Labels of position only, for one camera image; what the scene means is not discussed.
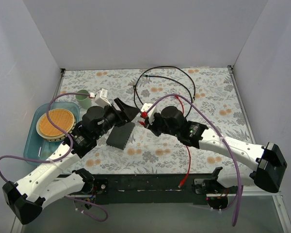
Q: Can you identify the black network switch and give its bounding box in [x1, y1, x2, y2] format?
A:
[106, 122, 135, 150]

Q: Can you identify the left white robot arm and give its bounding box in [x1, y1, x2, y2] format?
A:
[2, 98, 140, 225]

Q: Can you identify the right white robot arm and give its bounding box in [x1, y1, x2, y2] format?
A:
[141, 103, 287, 193]

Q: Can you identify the floral tablecloth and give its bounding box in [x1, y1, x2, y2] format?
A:
[59, 67, 252, 174]

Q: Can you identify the green plastic cup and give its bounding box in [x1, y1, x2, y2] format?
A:
[75, 90, 92, 110]

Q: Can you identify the orange woven plate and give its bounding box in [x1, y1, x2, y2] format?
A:
[36, 108, 76, 142]

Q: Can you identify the teal plastic tray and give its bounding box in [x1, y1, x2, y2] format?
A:
[23, 101, 80, 161]

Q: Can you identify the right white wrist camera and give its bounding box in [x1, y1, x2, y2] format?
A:
[141, 103, 158, 125]

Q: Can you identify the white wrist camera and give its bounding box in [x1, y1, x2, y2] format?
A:
[89, 88, 111, 108]
[141, 103, 158, 125]

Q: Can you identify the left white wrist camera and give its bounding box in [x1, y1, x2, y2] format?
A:
[89, 88, 111, 108]

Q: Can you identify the black cable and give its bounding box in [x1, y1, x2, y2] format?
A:
[132, 66, 197, 117]

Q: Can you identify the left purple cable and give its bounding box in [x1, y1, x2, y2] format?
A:
[0, 91, 109, 222]

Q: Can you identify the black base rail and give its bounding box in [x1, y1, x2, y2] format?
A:
[72, 172, 238, 211]

